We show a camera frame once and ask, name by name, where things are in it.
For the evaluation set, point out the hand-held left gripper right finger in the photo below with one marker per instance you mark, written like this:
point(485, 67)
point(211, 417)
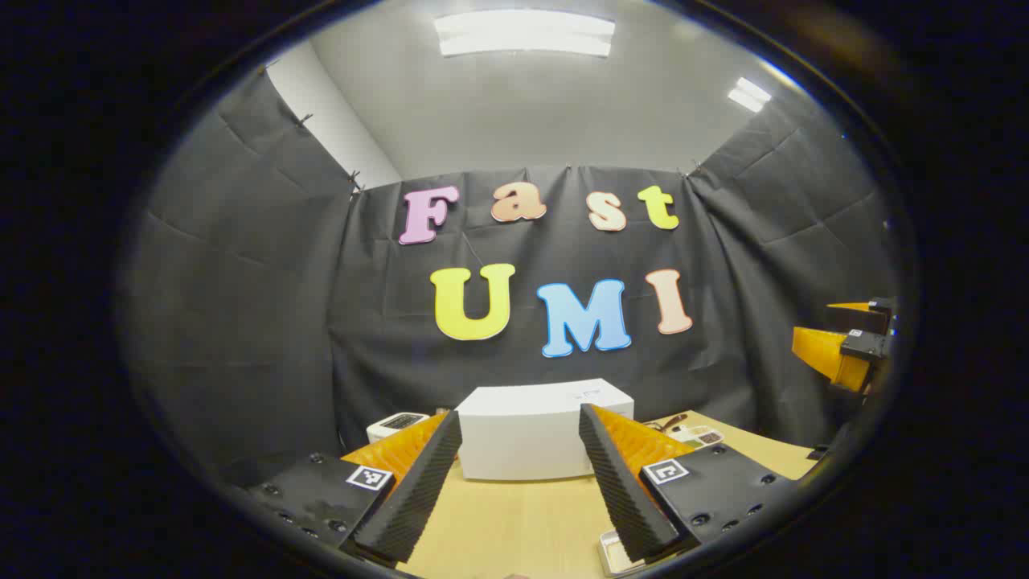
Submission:
point(619, 490)

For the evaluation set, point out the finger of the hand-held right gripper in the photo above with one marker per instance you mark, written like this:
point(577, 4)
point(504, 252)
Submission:
point(868, 346)
point(882, 314)

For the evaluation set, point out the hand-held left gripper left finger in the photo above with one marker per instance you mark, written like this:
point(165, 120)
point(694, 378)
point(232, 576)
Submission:
point(418, 490)

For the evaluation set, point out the white microwave oven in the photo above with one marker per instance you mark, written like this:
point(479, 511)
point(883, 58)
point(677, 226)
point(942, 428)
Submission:
point(522, 434)

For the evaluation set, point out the white plastic tray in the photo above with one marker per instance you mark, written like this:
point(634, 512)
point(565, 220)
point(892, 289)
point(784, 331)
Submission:
point(612, 555)

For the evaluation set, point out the white toaster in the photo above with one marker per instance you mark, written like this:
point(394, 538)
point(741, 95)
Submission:
point(394, 425)

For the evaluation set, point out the divided white bean plate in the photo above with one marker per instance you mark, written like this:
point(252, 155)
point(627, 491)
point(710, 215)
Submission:
point(699, 437)

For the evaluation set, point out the small ceiling light panel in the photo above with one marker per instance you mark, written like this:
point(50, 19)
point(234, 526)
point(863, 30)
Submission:
point(749, 94)

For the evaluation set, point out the large ceiling light panel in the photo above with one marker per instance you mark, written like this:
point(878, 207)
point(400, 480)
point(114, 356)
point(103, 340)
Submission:
point(522, 34)

